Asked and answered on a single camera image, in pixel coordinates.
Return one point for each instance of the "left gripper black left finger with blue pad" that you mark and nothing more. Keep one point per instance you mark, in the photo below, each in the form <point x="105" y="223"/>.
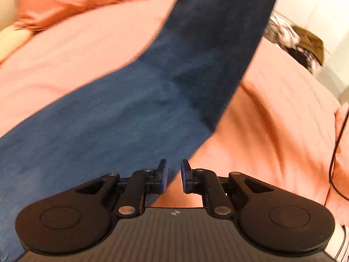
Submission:
<point x="126" y="197"/>

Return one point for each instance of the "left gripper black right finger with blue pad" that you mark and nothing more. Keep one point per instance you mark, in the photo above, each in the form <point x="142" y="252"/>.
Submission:
<point x="222" y="197"/>

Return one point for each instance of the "blue denim jeans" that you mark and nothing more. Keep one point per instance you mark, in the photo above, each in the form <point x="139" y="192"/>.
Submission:
<point x="164" y="105"/>

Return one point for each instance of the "black clothing pile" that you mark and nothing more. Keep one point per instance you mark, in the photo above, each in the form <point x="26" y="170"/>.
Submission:
<point x="305" y="47"/>

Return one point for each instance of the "small yellow cushion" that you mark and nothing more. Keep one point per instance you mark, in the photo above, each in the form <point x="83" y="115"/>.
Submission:
<point x="12" y="38"/>

